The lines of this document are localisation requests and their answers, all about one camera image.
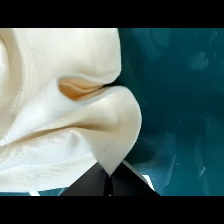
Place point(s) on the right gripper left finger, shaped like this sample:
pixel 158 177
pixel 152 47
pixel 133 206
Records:
pixel 90 184

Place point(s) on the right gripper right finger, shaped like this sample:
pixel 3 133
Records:
pixel 130 183

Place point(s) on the cream shirt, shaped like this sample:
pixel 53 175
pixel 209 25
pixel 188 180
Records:
pixel 66 133

